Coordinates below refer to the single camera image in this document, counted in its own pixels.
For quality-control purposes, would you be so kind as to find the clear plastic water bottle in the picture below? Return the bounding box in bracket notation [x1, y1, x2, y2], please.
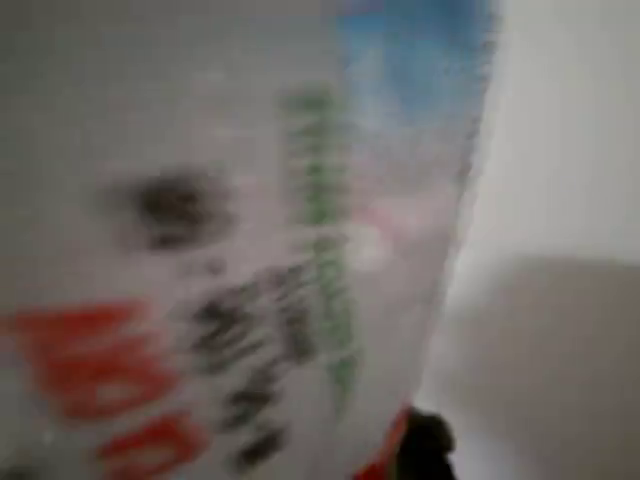
[0, 0, 501, 480]

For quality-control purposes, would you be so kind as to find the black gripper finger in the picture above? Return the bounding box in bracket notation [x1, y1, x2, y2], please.
[399, 408, 457, 480]

